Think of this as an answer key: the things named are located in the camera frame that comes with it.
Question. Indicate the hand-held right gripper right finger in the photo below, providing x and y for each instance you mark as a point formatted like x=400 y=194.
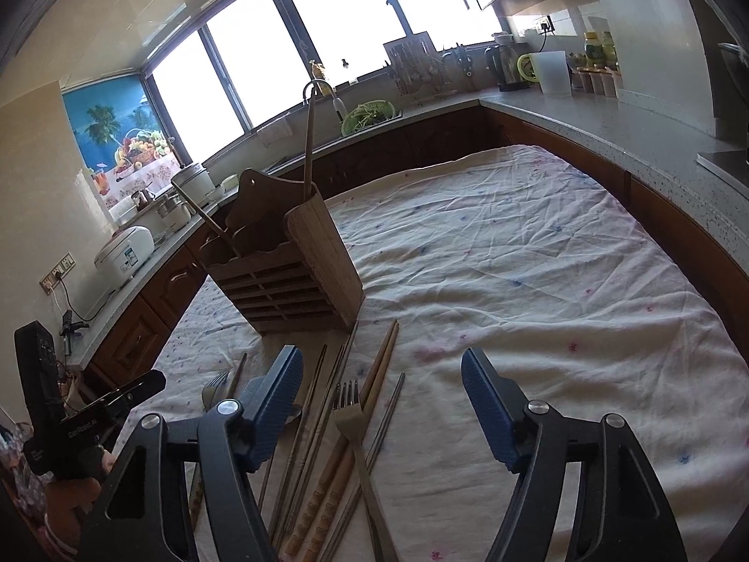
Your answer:
x=488 y=404

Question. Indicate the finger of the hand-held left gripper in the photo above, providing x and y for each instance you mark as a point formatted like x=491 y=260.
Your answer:
x=129 y=392

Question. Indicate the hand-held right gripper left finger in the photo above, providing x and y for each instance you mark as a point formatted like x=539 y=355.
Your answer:
x=278 y=398

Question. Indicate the large metal fork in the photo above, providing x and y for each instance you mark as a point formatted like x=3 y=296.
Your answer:
x=351 y=421

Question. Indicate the wooden utensil holder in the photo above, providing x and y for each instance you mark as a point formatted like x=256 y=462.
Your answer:
x=263 y=298

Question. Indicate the person's left hand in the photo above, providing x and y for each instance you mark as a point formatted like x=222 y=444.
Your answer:
x=70 y=503

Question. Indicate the small metal fork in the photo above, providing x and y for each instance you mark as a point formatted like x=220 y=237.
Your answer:
x=213 y=392

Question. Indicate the white rice cooker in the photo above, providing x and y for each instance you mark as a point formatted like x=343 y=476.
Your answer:
x=123 y=257

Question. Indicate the floral white tablecloth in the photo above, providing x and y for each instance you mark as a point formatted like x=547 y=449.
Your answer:
x=497 y=257

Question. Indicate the white blender jug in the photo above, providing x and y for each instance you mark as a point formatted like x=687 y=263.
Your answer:
x=172 y=211

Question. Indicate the long brown wooden stick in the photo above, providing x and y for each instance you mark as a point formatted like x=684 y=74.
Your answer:
x=205 y=216
x=308 y=146

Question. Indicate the white bowls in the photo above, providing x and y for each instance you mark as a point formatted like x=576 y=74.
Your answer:
x=219 y=194

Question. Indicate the white steamer pot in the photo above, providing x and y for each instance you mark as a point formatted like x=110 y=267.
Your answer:
x=193 y=181

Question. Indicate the hanging dish cloth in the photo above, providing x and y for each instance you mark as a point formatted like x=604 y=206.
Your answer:
x=275 y=132

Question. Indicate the dark wooden base cabinets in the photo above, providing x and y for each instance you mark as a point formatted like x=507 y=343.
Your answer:
x=374 y=146

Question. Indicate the green colander with vegetables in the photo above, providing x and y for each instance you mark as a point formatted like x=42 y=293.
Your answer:
x=366 y=117

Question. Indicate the grey kitchen countertop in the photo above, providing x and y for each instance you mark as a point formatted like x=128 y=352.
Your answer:
x=614 y=123

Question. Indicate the curved kitchen faucet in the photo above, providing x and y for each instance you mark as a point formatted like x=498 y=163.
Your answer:
x=319 y=85

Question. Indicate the yellow soap bottle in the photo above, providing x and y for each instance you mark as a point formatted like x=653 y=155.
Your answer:
x=318 y=69

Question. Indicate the metal dish rack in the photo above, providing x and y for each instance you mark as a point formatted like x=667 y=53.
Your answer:
x=433 y=76

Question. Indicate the white plastic jug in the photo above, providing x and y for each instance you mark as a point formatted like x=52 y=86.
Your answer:
x=553 y=73

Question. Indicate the steel stove top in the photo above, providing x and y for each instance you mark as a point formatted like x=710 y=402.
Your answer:
x=725 y=164

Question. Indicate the green round lid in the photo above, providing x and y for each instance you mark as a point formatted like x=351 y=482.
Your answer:
x=524 y=67

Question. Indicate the row of spice jars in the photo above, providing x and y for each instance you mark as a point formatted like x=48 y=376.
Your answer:
x=597 y=82

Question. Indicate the steel electric kettle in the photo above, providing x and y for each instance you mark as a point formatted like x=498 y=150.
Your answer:
x=503 y=64

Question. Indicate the group of sauce bottles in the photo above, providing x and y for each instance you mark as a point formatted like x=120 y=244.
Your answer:
x=600 y=47

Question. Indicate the kitchen window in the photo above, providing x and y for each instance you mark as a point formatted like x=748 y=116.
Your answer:
x=322 y=23

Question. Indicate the brass wall power outlet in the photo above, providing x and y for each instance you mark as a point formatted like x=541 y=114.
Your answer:
x=58 y=272

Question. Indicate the fruit and palm wall poster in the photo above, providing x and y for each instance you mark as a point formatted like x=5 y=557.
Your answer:
x=99 y=117

